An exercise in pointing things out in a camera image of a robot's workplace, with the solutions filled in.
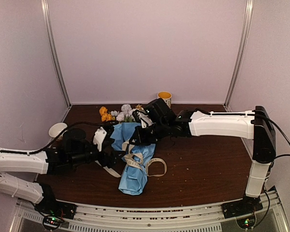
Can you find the right aluminium corner post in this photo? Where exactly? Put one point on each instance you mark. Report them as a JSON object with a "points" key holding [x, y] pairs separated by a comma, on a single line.
{"points": [[241, 51]]}

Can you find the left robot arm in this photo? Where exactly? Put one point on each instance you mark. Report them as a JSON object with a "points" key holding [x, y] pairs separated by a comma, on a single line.
{"points": [[25, 161]]}

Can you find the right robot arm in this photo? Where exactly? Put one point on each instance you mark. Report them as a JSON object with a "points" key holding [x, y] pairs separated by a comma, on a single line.
{"points": [[250, 125]]}

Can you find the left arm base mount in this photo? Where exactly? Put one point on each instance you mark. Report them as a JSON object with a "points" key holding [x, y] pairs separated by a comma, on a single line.
{"points": [[56, 208]]}

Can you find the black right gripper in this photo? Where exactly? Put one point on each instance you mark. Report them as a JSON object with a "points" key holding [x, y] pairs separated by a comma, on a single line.
{"points": [[141, 139]]}

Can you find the blue fake flower stems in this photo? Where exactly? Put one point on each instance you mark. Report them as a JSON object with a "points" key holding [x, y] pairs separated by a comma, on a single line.
{"points": [[125, 115]]}

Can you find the orange fake flower stem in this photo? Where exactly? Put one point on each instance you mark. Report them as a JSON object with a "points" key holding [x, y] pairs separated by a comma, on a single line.
{"points": [[105, 114]]}

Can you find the cream ribbon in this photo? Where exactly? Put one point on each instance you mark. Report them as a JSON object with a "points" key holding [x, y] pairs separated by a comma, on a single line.
{"points": [[136, 160]]}

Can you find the front aluminium rail base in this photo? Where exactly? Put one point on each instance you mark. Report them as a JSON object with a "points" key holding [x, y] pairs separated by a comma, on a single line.
{"points": [[197, 218]]}

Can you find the blue wrapping paper sheet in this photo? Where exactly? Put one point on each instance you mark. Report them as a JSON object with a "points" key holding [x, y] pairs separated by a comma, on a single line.
{"points": [[133, 180]]}

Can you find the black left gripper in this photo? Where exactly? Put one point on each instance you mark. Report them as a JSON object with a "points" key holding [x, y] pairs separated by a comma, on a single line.
{"points": [[110, 162]]}

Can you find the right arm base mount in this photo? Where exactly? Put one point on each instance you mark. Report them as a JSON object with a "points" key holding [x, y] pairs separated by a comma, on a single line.
{"points": [[244, 206]]}

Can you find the floral ceramic mug yellow inside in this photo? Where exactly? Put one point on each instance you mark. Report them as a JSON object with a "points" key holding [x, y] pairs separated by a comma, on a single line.
{"points": [[166, 96]]}

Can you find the left aluminium corner post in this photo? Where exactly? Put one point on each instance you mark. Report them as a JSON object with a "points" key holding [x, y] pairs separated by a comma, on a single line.
{"points": [[54, 54]]}

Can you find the aluminium corner post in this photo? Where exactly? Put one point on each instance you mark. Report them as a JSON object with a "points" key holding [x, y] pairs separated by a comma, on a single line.
{"points": [[241, 51], [54, 54]]}

